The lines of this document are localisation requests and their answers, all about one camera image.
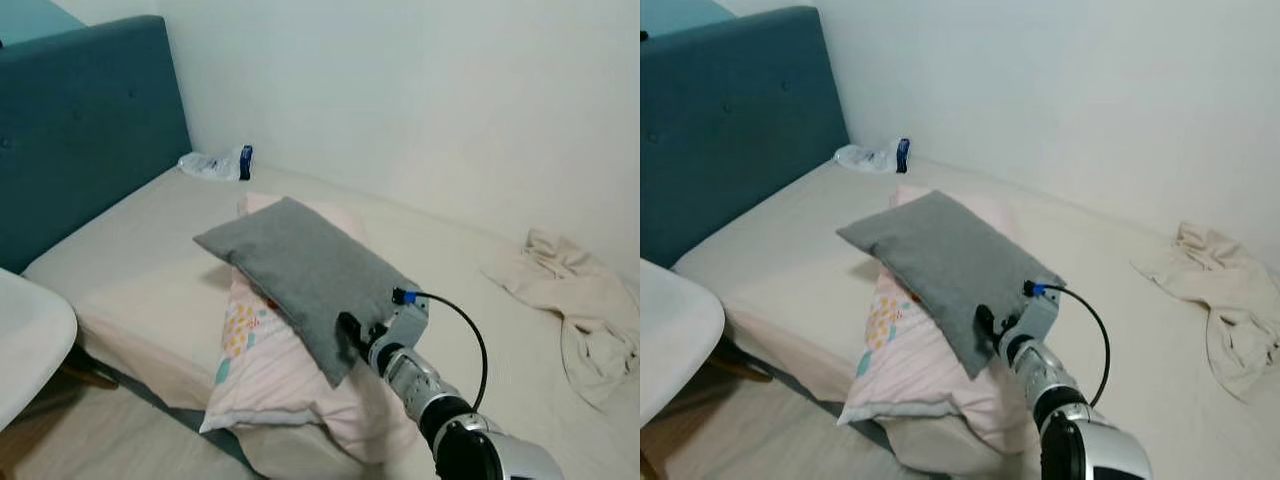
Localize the clear plastic bag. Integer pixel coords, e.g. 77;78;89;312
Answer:
834;142;901;175
178;148;244;182

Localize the grey pillow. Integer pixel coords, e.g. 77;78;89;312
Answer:
837;190;1067;380
193;196;422;389

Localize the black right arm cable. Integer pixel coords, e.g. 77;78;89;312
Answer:
1023;281;1112;407
392;288;490;412

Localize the pink patterned pillow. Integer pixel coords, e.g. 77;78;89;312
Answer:
838;184;1046;457
200;192;426;464

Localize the light teal panel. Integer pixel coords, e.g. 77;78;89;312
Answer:
0;0;87;47

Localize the crumpled beige blanket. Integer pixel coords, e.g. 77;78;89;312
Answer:
480;228;641;411
1132;222;1280;403

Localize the dark teal bed base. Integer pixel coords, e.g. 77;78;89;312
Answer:
95;365;263;477
745;358;886;453

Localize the cream sheeted mattress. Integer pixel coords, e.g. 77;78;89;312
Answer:
672;158;1280;480
22;165;641;480

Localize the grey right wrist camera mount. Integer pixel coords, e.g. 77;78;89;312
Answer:
384;296;431;351
1014;289;1064;347

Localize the teal upholstered headboard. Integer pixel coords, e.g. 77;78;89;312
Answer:
0;15;193;274
640;5;851;269

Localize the wooden chair leg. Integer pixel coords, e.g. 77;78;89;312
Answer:
714;340;774;384
60;350;120;391

